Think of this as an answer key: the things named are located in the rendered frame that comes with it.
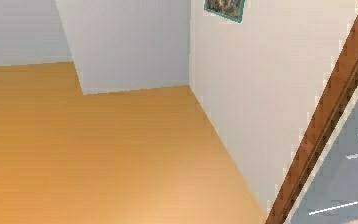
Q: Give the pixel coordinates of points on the brown wooden room door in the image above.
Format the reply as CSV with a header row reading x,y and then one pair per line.
x,y
323,120

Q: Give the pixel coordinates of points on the teal framed wall picture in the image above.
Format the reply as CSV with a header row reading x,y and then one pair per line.
x,y
224,7

